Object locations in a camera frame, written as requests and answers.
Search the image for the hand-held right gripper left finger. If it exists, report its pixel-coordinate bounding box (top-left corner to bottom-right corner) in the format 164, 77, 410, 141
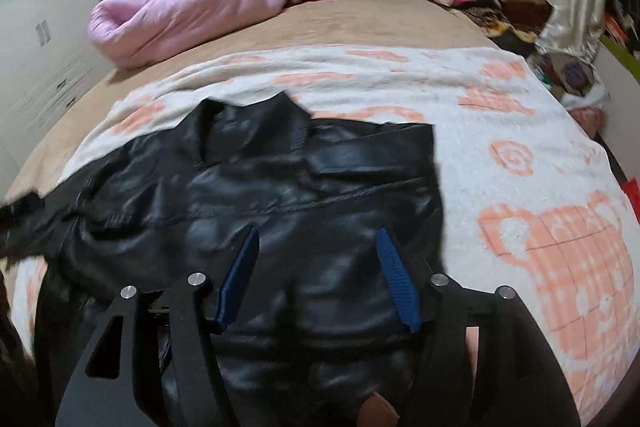
52, 226, 261, 427

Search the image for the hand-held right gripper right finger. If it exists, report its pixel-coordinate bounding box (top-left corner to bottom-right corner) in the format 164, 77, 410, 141
375, 227, 582, 427

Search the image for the black leather jacket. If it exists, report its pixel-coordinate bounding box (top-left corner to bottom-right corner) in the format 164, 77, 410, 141
0, 89, 448, 427

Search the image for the heap of colourful clothes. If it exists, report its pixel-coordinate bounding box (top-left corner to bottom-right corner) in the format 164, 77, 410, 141
530, 49, 612, 138

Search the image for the white and orange printed blanket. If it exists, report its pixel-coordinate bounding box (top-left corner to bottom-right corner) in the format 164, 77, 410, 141
10, 42, 640, 418

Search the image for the beige bed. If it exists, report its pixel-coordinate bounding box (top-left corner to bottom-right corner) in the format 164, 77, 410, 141
0, 0, 501, 208

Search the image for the pink quilted jacket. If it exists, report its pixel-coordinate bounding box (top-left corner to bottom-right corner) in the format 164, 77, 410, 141
87, 0, 289, 68

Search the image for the white wardrobe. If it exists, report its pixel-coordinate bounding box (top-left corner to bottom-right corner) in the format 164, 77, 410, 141
0, 0, 126, 188

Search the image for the green board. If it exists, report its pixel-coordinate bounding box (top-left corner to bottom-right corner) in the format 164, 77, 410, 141
597, 32, 640, 84

